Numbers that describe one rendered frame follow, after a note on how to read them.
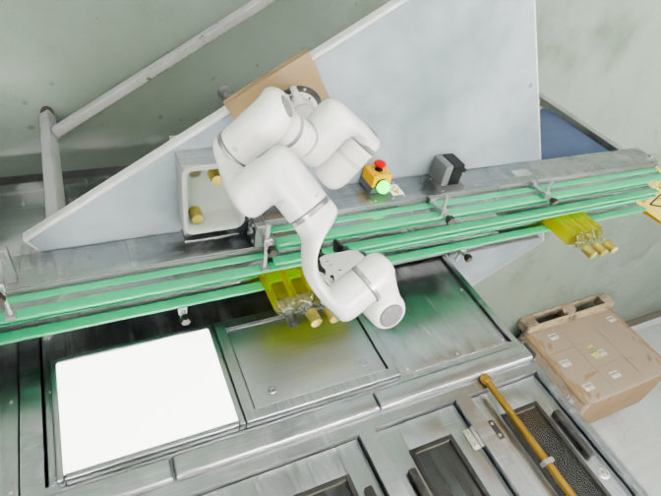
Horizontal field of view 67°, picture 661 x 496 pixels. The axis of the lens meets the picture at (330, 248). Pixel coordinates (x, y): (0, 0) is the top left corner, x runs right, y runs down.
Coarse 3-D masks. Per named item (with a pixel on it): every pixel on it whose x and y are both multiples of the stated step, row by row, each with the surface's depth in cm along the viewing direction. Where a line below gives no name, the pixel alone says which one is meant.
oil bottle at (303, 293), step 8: (288, 272) 149; (296, 272) 149; (288, 280) 147; (296, 280) 147; (304, 280) 147; (296, 288) 144; (304, 288) 145; (296, 296) 143; (304, 296) 143; (312, 296) 144; (296, 304) 144
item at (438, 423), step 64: (128, 320) 150; (192, 320) 154; (448, 320) 171; (0, 384) 129; (448, 384) 147; (512, 384) 156; (0, 448) 117; (192, 448) 123; (256, 448) 124; (320, 448) 129; (384, 448) 131; (448, 448) 136; (512, 448) 139; (576, 448) 142
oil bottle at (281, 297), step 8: (272, 272) 148; (280, 272) 149; (264, 280) 149; (272, 280) 146; (280, 280) 146; (272, 288) 144; (280, 288) 144; (288, 288) 144; (272, 296) 143; (280, 296) 142; (288, 296) 142; (272, 304) 144; (280, 304) 140; (288, 304) 141; (280, 312) 141
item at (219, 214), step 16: (208, 176) 140; (192, 192) 141; (208, 192) 144; (224, 192) 146; (208, 208) 147; (224, 208) 150; (192, 224) 143; (208, 224) 145; (224, 224) 146; (240, 224) 147
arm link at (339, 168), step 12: (348, 144) 115; (336, 156) 115; (348, 156) 115; (360, 156) 116; (324, 168) 117; (336, 168) 116; (348, 168) 116; (360, 168) 120; (324, 180) 118; (336, 180) 118; (348, 180) 120
